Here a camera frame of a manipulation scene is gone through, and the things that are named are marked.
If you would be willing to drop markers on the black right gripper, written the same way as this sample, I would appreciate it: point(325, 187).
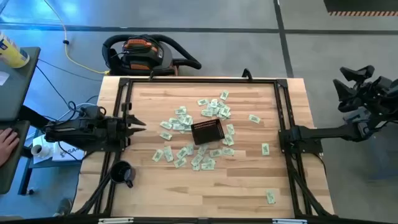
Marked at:
point(373, 95)

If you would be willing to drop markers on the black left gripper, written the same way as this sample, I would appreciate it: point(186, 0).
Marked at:
point(116, 130)

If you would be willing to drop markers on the green white sweetener packet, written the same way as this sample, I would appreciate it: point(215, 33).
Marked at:
point(230, 128)
point(187, 120)
point(190, 149)
point(168, 153)
point(207, 167)
point(196, 168)
point(206, 112)
point(188, 127)
point(180, 162)
point(182, 152)
point(254, 118)
point(228, 115)
point(225, 110)
point(180, 110)
point(229, 139)
point(174, 120)
point(157, 155)
point(216, 111)
point(181, 118)
point(214, 103)
point(265, 149)
point(202, 102)
point(165, 135)
point(178, 127)
point(224, 95)
point(166, 125)
point(209, 160)
point(215, 152)
point(228, 151)
point(202, 149)
point(196, 160)
point(270, 196)
point(221, 104)

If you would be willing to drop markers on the black plastic slotted basket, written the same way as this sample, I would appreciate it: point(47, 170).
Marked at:
point(207, 132)

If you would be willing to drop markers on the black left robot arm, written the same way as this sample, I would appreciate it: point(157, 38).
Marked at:
point(71, 132)

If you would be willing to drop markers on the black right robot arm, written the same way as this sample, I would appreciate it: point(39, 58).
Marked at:
point(326, 133)

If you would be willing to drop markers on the black mug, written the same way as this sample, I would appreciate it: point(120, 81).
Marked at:
point(119, 172)

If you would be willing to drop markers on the black orange shop vacuum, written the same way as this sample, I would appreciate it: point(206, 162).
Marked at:
point(143, 56)

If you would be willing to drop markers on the white printed paper sheet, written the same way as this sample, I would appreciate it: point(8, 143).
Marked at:
point(66, 154)

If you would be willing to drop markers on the black hazard-striped floor mat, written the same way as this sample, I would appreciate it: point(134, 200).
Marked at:
point(357, 5)

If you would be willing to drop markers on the white tape roll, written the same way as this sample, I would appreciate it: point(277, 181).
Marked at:
point(38, 151)

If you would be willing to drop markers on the black desk support bar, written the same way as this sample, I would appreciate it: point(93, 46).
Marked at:
point(31, 115)

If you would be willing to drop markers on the person's foot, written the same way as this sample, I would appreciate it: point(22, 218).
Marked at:
point(63, 207)

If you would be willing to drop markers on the grey desk top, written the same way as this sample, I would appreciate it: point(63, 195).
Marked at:
point(18, 93)

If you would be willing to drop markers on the person's hand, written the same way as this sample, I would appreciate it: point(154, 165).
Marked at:
point(7, 144)

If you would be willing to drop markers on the dark grey keyboard tray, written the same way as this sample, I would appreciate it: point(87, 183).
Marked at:
point(9, 177)

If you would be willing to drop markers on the small white paper note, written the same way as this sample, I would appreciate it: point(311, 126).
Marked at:
point(3, 77)

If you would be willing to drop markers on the yellow wipes canister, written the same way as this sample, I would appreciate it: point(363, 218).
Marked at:
point(12, 53)

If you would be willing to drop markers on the silver frame bracket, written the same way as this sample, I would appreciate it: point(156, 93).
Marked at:
point(289, 221)
point(115, 220)

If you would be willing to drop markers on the black frame hook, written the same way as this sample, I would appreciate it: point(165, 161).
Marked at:
point(247, 74)

